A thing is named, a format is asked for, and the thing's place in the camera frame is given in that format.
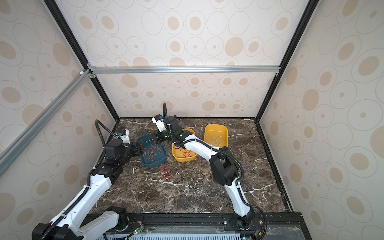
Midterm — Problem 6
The left aluminium frame bar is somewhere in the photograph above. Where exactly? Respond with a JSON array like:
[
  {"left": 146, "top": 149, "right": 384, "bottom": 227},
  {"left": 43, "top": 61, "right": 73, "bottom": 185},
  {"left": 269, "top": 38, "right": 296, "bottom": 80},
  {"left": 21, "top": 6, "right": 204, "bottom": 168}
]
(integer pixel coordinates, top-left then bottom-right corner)
[{"left": 1, "top": 70, "right": 91, "bottom": 175}]

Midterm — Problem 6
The middle yellow plastic bin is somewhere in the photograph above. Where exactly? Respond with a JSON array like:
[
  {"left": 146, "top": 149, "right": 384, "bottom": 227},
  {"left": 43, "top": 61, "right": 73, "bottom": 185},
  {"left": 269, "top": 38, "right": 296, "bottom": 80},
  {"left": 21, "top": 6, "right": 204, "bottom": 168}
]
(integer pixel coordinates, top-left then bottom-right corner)
[{"left": 172, "top": 145, "right": 197, "bottom": 162}]

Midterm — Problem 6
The right yellow plastic bin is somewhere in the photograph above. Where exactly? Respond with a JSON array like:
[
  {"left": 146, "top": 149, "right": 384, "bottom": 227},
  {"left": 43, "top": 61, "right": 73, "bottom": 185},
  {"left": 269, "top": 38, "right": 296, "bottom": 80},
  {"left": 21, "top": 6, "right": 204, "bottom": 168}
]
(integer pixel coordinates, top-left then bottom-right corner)
[{"left": 204, "top": 124, "right": 229, "bottom": 148}]

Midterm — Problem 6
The teal plastic bin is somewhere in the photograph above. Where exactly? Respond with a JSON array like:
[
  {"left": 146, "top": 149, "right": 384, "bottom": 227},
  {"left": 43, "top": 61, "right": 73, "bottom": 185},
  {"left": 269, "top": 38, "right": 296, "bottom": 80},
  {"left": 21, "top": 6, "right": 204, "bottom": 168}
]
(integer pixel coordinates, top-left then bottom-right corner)
[{"left": 138, "top": 134, "right": 167, "bottom": 169}]

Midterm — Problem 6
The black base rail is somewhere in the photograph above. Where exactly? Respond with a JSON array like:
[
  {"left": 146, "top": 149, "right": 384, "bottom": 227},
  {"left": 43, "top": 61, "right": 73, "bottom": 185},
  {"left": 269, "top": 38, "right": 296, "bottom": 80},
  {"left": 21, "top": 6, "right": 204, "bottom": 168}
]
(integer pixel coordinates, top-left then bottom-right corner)
[{"left": 80, "top": 212, "right": 313, "bottom": 240}]

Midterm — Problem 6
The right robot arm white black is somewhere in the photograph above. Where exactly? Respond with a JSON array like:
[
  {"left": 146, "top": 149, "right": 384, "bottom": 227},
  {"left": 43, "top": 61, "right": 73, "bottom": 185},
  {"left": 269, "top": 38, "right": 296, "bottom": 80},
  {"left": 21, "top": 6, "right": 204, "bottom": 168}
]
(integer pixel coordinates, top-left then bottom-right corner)
[{"left": 152, "top": 103, "right": 267, "bottom": 238}]

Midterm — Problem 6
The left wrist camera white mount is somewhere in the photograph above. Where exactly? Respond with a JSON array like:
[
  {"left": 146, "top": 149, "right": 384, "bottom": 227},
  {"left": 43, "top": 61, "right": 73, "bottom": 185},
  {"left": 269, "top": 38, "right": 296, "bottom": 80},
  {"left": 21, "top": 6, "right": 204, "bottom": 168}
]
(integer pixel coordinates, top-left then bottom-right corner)
[{"left": 116, "top": 129, "right": 131, "bottom": 144}]

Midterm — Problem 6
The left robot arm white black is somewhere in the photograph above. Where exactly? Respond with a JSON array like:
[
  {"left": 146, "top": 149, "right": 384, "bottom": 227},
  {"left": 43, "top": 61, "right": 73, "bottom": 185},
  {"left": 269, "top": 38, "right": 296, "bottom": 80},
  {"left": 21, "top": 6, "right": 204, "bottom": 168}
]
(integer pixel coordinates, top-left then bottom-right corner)
[{"left": 32, "top": 120, "right": 141, "bottom": 240}]

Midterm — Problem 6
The orange cable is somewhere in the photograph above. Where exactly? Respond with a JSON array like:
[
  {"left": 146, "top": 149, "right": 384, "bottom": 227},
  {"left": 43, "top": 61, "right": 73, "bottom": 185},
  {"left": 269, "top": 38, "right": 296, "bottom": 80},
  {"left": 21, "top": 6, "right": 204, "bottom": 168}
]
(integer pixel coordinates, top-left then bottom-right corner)
[
  {"left": 141, "top": 143, "right": 164, "bottom": 163},
  {"left": 145, "top": 127, "right": 164, "bottom": 160}
]

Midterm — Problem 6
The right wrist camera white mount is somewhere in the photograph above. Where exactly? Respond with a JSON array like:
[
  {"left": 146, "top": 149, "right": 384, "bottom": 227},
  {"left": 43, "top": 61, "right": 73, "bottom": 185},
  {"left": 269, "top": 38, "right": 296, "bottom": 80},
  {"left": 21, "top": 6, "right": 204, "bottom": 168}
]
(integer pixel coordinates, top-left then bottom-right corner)
[{"left": 152, "top": 115, "right": 167, "bottom": 132}]

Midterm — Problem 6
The horizontal aluminium frame bar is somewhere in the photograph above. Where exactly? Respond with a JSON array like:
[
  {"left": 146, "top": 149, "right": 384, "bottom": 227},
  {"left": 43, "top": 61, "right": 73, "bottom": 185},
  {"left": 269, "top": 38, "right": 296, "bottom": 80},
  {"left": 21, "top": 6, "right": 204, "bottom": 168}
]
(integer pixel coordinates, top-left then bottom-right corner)
[{"left": 91, "top": 66, "right": 280, "bottom": 74}]

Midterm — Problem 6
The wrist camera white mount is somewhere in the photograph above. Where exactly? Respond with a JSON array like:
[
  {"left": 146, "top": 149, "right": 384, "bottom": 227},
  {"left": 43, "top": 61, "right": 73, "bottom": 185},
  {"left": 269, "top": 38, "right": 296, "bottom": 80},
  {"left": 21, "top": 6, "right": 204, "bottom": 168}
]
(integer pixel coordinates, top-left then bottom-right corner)
[
  {"left": 116, "top": 129, "right": 131, "bottom": 144},
  {"left": 152, "top": 115, "right": 167, "bottom": 132}
]

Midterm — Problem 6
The white cable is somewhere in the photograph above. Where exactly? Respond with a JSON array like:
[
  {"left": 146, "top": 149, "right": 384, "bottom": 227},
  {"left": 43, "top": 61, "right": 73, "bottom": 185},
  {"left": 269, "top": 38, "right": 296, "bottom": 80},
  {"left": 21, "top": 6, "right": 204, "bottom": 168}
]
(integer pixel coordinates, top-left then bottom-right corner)
[{"left": 208, "top": 135, "right": 226, "bottom": 148}]

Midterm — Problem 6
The yellow plastic bin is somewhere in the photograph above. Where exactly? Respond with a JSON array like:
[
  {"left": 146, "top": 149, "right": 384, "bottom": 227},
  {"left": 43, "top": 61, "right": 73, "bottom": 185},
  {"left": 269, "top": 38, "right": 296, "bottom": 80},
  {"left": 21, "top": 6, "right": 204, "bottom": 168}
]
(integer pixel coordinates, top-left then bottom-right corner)
[
  {"left": 204, "top": 124, "right": 229, "bottom": 148},
  {"left": 172, "top": 145, "right": 197, "bottom": 162}
]

